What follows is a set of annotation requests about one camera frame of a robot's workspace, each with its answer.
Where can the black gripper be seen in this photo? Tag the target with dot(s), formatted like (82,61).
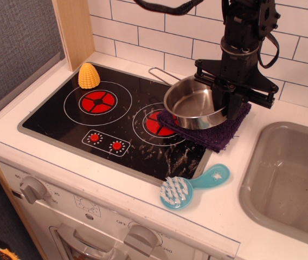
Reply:
(235,80)

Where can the stainless steel pot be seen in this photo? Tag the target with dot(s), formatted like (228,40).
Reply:
(190,101)

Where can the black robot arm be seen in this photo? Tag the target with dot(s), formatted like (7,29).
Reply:
(247,25)

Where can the purple cloth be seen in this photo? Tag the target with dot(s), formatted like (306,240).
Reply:
(215,138)

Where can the grey sink basin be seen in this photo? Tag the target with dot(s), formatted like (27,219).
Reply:
(274,191)

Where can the teal scrub brush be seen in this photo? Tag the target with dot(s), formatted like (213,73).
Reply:
(177,192)

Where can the black toy stovetop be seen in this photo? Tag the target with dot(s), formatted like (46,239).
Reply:
(115,124)

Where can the yellow toy corn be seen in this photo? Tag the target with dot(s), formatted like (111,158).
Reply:
(88,76)

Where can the grey oven knob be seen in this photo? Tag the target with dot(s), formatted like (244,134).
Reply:
(141,239)

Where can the grey timer knob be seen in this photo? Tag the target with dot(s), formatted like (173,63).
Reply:
(32,189)

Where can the wooden post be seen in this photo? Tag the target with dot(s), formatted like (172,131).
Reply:
(75,29)

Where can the grey oven door handle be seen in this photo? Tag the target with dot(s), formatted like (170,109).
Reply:
(74,245)

